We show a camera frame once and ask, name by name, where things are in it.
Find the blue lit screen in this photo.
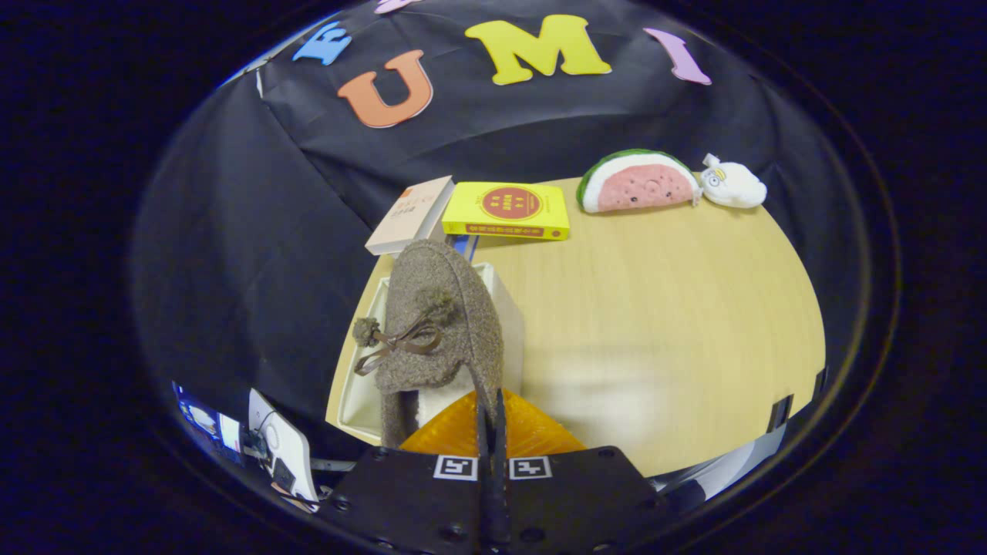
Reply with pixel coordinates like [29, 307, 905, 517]
[172, 382, 249, 465]

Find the black backdrop cloth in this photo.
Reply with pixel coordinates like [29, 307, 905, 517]
[131, 0, 864, 456]

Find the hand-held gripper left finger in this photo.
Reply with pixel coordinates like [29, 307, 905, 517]
[316, 389, 491, 555]

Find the yellow book with red circle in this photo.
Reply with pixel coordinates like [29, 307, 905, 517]
[441, 180, 572, 242]

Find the beige book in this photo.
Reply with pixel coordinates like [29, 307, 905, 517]
[364, 174, 456, 257]

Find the white plush toy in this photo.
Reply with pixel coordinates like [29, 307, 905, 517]
[699, 152, 769, 210]

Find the brown fuzzy shoe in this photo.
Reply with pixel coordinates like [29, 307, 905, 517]
[352, 238, 505, 450]

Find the white electronic device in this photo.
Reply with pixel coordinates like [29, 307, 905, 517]
[247, 388, 320, 503]

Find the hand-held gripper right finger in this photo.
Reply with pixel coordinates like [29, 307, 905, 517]
[492, 388, 673, 555]

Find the watermelon slice plush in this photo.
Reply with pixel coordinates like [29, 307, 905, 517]
[576, 148, 702, 215]

